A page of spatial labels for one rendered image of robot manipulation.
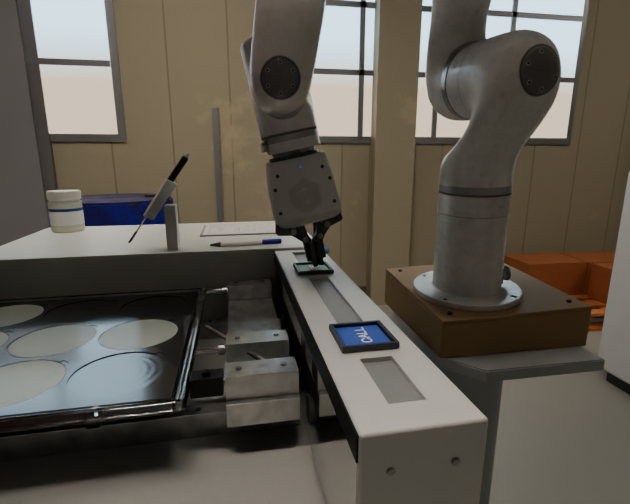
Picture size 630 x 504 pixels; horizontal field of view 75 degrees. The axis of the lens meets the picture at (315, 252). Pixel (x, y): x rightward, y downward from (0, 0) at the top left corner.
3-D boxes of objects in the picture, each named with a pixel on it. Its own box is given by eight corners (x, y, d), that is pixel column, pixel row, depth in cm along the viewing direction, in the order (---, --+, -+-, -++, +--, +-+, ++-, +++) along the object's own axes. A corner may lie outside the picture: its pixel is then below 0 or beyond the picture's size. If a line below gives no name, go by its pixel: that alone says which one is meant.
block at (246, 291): (228, 300, 75) (227, 285, 74) (228, 294, 78) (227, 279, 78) (271, 298, 76) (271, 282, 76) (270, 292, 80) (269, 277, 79)
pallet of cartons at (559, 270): (602, 292, 354) (609, 249, 346) (690, 325, 285) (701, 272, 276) (491, 299, 336) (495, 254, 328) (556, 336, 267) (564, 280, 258)
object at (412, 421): (355, 607, 30) (360, 437, 26) (276, 318, 82) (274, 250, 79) (473, 581, 31) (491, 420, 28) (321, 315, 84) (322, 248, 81)
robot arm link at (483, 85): (482, 185, 79) (494, 48, 72) (561, 199, 61) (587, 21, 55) (425, 188, 76) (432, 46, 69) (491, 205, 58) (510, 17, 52)
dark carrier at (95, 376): (-253, 449, 35) (-256, 443, 35) (-18, 307, 68) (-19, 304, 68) (171, 403, 41) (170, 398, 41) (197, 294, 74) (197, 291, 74)
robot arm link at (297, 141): (260, 138, 56) (265, 161, 56) (322, 125, 57) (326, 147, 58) (256, 141, 64) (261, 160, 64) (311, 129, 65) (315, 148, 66)
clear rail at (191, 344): (171, 417, 40) (170, 404, 40) (199, 294, 76) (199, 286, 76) (186, 415, 40) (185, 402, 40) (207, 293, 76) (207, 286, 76)
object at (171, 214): (145, 251, 76) (139, 178, 73) (149, 247, 80) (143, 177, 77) (180, 250, 77) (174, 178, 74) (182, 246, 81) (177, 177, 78)
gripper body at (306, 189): (260, 155, 57) (278, 232, 59) (331, 139, 58) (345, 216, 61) (257, 155, 64) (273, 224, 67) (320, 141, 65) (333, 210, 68)
